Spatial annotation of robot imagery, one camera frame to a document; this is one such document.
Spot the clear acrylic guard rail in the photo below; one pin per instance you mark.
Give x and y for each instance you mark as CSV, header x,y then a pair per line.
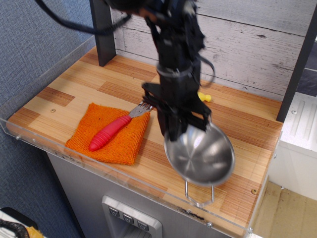
x,y
50,119

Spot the yellow toy banana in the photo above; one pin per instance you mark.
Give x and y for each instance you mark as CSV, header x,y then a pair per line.
x,y
204,97

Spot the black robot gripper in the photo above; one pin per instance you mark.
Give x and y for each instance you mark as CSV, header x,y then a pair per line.
x,y
177,103

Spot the orange cloth napkin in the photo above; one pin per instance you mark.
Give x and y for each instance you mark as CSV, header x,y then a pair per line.
x,y
123,148

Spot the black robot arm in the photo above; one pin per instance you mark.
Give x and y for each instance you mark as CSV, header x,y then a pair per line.
x,y
178,41

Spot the steel bowl with wire handles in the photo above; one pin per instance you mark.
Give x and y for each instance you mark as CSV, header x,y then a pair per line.
x,y
201,157

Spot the red handled metal fork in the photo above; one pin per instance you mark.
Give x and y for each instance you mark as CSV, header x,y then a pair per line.
x,y
108,132

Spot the grey toy cabinet front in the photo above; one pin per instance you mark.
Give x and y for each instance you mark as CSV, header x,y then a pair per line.
x,y
85,189

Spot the silver dispenser button panel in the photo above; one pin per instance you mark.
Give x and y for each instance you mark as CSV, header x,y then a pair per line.
x,y
128,222

